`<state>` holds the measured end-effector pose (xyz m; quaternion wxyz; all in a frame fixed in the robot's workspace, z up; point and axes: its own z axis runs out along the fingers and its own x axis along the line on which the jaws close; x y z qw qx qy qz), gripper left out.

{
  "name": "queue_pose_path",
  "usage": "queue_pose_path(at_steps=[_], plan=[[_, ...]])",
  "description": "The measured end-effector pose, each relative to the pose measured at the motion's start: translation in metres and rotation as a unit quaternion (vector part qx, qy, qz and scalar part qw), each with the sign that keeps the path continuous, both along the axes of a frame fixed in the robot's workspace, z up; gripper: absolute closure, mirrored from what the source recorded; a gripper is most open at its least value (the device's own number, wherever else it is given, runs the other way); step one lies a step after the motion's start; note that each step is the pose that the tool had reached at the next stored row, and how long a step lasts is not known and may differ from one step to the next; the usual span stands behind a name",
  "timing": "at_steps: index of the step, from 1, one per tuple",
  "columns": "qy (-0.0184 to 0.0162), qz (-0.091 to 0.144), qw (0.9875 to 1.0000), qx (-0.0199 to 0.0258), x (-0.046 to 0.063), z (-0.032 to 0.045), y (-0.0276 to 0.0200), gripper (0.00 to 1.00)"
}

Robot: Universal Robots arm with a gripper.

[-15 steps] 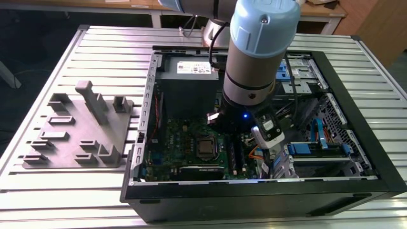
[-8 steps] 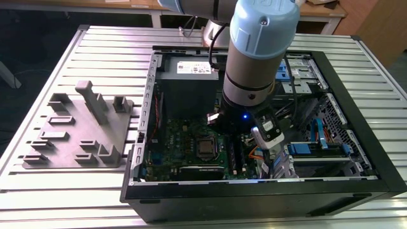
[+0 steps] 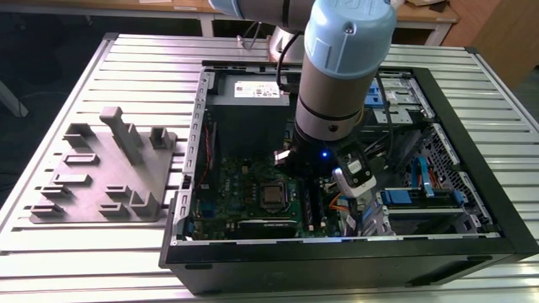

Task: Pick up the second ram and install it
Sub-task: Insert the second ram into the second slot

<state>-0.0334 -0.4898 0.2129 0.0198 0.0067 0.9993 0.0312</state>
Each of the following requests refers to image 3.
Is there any silver CPU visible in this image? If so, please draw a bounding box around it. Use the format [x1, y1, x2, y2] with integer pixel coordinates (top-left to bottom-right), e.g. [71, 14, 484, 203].
[261, 186, 287, 205]

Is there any orange wire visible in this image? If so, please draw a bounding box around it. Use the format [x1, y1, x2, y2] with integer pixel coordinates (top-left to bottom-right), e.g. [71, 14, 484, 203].
[329, 191, 359, 212]

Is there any grey chair leg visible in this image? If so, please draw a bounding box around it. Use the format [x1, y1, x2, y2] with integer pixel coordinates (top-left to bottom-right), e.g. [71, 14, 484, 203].
[0, 80, 29, 118]

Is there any grey parts rack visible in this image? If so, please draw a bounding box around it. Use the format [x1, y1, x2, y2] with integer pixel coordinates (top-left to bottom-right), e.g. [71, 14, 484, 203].
[28, 106, 188, 225]

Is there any blue drive bay latch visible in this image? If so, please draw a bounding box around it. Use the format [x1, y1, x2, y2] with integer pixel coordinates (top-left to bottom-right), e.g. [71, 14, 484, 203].
[364, 78, 387, 110]

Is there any black graphics card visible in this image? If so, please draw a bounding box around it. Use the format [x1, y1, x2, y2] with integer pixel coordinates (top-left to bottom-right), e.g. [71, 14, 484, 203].
[237, 218, 297, 240]

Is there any black cable bundle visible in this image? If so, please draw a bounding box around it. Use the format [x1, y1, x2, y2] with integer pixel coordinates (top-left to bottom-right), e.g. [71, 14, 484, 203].
[352, 126, 421, 171]

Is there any silver disk bay cage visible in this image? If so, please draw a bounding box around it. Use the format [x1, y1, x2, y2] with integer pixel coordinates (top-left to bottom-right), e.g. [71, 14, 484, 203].
[361, 201, 493, 237]

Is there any silver drive cage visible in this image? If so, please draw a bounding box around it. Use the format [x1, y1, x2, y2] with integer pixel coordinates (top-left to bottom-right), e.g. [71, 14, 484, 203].
[361, 71, 437, 145]

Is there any black PC case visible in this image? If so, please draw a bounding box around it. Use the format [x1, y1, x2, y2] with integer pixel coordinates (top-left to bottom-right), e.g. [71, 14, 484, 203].
[157, 59, 539, 296]

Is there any blue flat data cable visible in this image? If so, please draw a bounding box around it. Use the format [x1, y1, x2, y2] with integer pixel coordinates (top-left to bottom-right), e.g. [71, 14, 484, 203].
[409, 156, 435, 198]

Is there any hard disk in blue carrier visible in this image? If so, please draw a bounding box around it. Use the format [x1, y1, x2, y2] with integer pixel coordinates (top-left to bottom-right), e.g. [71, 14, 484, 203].
[377, 187, 467, 217]

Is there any wooden cabinet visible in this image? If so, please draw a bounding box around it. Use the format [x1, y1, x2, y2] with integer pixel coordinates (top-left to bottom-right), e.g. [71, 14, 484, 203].
[441, 0, 539, 92]

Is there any red data cable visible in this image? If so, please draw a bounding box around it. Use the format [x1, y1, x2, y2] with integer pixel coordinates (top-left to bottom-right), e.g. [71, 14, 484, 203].
[427, 167, 449, 190]

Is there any thin red wire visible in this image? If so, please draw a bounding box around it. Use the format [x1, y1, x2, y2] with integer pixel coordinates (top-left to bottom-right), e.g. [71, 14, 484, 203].
[200, 109, 212, 187]

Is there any green motherboard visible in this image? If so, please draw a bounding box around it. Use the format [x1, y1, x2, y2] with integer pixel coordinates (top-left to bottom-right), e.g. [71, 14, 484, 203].
[184, 154, 351, 241]

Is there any grey power supply unit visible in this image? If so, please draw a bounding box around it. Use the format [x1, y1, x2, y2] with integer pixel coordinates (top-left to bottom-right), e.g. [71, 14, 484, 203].
[205, 74, 297, 157]

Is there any wooden desk white frame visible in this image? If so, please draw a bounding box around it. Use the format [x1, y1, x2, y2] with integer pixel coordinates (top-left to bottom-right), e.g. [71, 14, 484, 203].
[0, 0, 460, 47]

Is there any CPU socket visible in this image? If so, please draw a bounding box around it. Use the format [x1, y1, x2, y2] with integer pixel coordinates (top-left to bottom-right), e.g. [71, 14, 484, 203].
[256, 177, 292, 211]

